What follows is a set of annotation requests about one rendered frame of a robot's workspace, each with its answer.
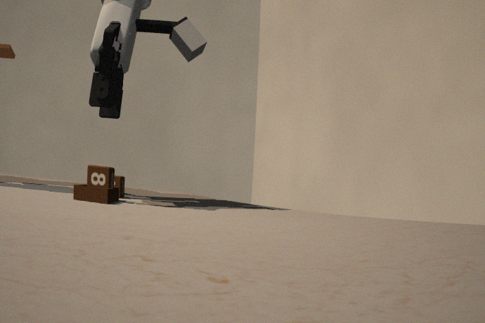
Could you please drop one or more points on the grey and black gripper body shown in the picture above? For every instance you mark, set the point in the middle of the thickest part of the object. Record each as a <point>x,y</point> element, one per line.
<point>125,12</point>

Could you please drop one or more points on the brown wooden tray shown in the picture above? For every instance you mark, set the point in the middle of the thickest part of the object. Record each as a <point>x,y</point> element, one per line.
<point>96,194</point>

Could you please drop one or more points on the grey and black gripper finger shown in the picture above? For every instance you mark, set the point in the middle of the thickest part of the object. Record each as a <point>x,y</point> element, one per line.
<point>114,112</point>
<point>104,81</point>

